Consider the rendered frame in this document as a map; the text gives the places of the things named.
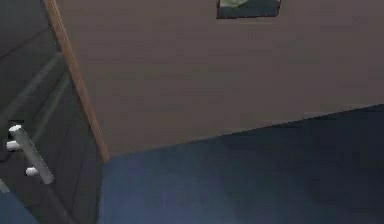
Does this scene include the dark grey room door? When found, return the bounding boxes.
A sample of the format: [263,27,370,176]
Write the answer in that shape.
[0,0,110,224]

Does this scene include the silver bar door handle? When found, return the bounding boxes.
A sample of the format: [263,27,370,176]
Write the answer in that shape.
[5,124,55,185]

